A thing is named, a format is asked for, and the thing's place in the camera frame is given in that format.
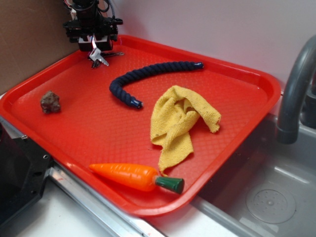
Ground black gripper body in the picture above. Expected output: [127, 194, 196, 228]
[63, 16, 123, 42]

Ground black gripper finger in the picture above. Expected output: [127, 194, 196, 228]
[78, 37, 93, 52]
[95, 36, 113, 51]

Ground silver keys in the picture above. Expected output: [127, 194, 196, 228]
[88, 48, 124, 69]

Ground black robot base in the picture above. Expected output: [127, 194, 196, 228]
[0, 125, 52, 227]

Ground wooden board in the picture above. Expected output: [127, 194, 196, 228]
[65, 0, 113, 47]

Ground brown cardboard panel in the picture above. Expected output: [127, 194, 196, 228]
[0, 0, 78, 94]

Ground brown rock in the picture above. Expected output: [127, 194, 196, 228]
[40, 90, 61, 114]

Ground red plastic tray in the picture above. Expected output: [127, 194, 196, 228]
[0, 36, 281, 217]

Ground yellow cloth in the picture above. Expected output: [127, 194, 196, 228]
[150, 85, 221, 176]

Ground orange toy carrot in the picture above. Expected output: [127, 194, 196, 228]
[89, 163, 185, 194]

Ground grey faucet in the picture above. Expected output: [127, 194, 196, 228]
[276, 36, 316, 144]

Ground grey sink basin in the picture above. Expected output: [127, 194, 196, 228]
[198, 115, 316, 237]

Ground dark blue rope piece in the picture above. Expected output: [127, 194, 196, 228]
[109, 61, 205, 110]

